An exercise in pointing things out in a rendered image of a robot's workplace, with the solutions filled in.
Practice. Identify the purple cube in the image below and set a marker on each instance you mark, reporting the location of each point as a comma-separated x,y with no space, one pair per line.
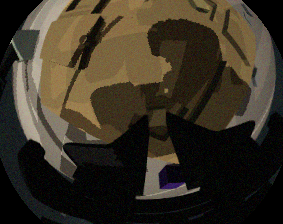
171,177

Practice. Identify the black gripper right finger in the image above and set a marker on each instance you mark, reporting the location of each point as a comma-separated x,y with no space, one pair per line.
197,148

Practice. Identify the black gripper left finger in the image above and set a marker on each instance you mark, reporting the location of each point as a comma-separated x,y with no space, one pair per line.
127,155

